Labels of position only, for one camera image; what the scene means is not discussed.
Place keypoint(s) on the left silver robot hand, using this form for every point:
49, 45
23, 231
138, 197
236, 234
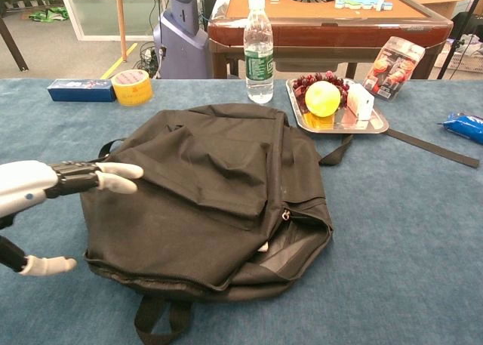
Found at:
26, 186

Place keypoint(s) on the blue rectangular box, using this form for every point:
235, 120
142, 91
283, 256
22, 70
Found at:
79, 92

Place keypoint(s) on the clear water bottle green label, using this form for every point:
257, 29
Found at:
258, 58

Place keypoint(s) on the yellow ball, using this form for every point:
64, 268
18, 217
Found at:
322, 97

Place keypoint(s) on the blue table cloth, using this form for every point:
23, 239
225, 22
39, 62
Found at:
396, 228

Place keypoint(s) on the dark slanted table leg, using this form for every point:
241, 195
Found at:
13, 45

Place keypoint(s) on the purple robot pedestal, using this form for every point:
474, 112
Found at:
181, 39

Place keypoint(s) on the blue snack packet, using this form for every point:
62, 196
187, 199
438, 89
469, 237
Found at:
464, 128

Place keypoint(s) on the black fabric backpack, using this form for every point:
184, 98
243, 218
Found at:
211, 194

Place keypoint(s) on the brown mahjong table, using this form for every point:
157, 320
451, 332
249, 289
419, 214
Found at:
320, 31

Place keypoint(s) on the wooden pole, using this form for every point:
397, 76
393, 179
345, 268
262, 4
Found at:
120, 20

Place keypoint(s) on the green cloth pile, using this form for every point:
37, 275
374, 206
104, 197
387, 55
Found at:
47, 14

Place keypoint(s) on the black tripod stand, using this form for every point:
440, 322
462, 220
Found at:
458, 31

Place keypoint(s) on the metal tray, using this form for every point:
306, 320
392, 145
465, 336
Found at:
339, 126

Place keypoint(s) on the clear plastic blister package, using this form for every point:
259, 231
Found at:
394, 67

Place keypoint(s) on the small white pink box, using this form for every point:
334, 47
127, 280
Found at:
360, 101

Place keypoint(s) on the red grape bunch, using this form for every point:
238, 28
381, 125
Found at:
302, 81

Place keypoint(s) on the yellow tape roll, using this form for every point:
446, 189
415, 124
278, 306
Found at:
132, 92

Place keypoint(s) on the white plastic basket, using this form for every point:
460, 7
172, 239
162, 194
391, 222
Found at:
462, 62

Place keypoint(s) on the white framed glass partition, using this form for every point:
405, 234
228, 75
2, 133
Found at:
102, 9

